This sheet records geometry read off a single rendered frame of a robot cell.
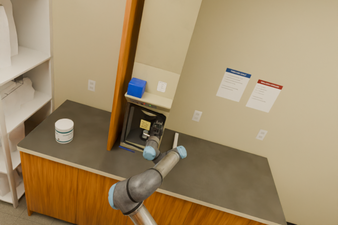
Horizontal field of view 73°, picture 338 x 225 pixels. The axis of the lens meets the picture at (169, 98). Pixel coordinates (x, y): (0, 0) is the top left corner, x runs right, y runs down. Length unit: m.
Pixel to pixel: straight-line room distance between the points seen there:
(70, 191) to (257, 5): 2.05
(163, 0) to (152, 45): 0.28
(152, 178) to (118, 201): 0.18
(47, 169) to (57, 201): 0.39
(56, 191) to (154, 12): 1.65
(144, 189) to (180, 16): 0.96
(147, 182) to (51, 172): 1.17
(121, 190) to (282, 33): 1.54
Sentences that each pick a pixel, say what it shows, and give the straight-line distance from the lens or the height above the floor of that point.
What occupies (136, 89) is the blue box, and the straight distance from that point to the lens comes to 1.53.
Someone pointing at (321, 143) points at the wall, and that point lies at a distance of 2.56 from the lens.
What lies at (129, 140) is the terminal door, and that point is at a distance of 1.91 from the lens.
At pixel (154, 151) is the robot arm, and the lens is 1.41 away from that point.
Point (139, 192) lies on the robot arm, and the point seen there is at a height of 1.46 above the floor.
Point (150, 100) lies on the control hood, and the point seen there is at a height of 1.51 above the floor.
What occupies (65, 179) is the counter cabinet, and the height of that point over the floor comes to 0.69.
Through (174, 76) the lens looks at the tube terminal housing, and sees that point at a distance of 1.55.
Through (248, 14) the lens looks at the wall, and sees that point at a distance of 1.88.
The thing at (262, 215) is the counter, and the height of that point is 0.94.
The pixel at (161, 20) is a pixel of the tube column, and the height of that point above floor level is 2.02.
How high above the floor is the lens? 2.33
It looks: 30 degrees down
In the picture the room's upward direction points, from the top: 16 degrees clockwise
